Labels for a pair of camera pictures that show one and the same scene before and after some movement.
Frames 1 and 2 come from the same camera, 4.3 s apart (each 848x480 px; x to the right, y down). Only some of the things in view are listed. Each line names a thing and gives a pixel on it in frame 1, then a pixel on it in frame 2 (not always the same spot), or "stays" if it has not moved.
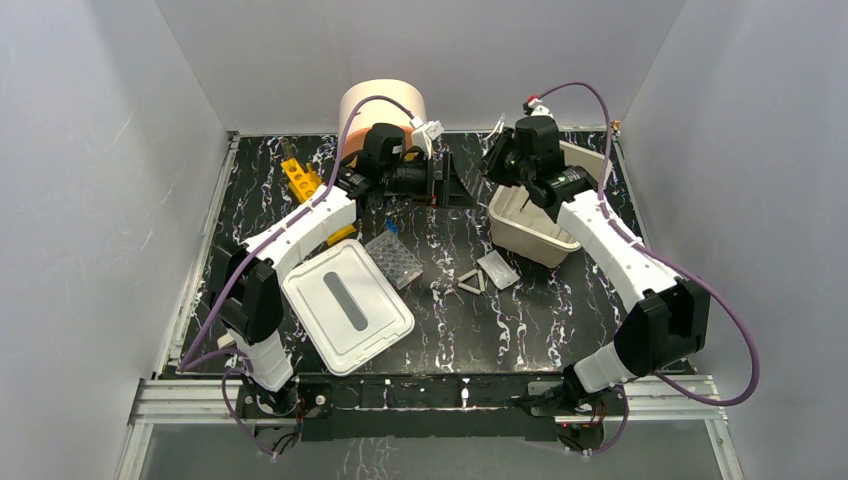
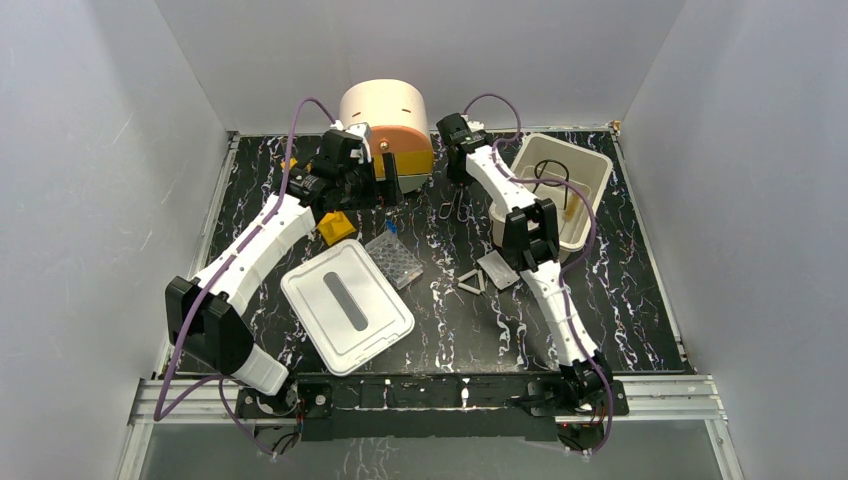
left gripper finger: [456, 194] → [393, 193]
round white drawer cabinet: [380, 110] stays
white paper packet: [499, 269] stays
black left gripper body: [438, 179] → [370, 189]
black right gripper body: [517, 170] → [456, 175]
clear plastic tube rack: [394, 259] stays
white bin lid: [348, 306] stays
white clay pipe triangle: [472, 282] stays
